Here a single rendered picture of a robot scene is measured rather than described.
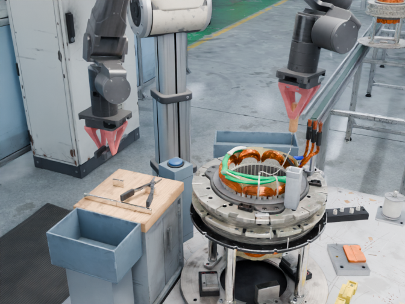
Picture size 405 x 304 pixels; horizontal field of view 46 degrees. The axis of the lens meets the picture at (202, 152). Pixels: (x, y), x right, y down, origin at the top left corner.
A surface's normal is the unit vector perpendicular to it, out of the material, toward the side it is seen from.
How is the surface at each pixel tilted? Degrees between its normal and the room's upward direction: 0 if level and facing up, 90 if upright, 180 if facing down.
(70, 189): 0
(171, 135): 90
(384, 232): 0
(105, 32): 116
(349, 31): 90
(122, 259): 90
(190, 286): 0
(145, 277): 90
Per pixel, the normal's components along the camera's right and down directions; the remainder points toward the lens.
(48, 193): 0.00, -0.90
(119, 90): 0.47, 0.40
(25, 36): -0.42, 0.40
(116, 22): 0.36, 0.76
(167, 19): 0.45, 0.59
